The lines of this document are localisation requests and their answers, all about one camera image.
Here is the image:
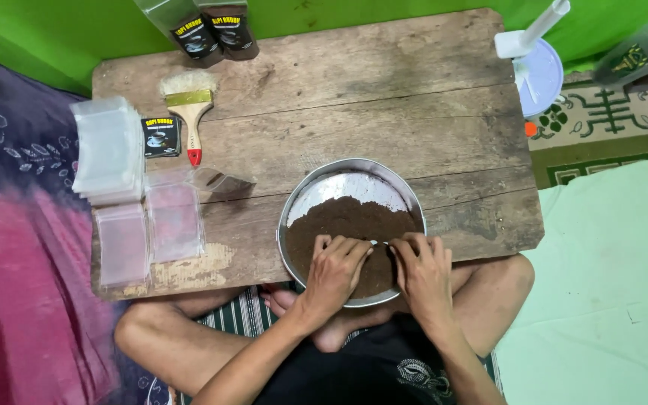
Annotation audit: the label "light green cloth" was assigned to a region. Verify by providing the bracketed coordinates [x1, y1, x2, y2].
[495, 156, 648, 405]

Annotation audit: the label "pale blue round lid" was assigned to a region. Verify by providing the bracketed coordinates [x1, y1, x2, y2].
[518, 38, 564, 118]

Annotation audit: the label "small stack of clear pouches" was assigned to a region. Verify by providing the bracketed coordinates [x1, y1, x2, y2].
[94, 204, 150, 289]
[145, 168, 207, 264]

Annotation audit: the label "person's left hand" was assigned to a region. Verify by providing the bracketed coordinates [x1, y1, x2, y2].
[300, 234, 374, 326]

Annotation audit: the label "person's black shorts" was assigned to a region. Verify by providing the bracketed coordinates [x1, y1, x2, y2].
[253, 312, 494, 405]

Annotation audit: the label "stack of black labels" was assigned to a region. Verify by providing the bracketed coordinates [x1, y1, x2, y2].
[141, 116, 182, 159]

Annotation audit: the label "purple pink batik cloth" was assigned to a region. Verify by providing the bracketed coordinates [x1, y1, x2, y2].
[0, 48, 173, 405]

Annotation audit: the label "wooden handled paint brush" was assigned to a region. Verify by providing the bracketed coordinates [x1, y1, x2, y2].
[159, 70, 219, 167]

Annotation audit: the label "person's leg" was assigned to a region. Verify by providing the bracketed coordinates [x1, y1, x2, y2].
[312, 254, 536, 358]
[114, 284, 359, 397]

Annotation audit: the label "person's right hand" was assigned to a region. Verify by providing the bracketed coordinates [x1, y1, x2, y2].
[387, 232, 454, 334]

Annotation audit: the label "large stack of clear bags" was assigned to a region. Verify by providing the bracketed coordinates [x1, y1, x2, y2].
[70, 96, 146, 206]

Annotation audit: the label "white plastic stand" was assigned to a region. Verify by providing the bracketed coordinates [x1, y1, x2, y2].
[494, 0, 571, 60]

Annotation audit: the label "empty clear pouch with label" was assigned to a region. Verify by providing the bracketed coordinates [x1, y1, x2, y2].
[593, 22, 648, 88]

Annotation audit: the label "heap of ground coffee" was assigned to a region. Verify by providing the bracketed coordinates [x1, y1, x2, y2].
[285, 196, 419, 299]

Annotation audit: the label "person's right leg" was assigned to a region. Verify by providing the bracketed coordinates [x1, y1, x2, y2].
[312, 254, 536, 358]

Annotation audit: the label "clear pouch with coffee residue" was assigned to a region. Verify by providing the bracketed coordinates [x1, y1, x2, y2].
[189, 167, 257, 196]

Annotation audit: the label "round metal pan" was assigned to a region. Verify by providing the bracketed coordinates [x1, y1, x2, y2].
[277, 158, 428, 308]

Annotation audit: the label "filled coffee pouch black label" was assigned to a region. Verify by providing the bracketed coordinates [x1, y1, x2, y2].
[133, 0, 225, 68]
[195, 0, 260, 61]

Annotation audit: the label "person's left leg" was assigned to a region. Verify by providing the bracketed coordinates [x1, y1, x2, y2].
[114, 284, 359, 397]

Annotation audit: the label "green patterned rug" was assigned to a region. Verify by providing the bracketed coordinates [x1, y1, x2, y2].
[528, 70, 648, 189]

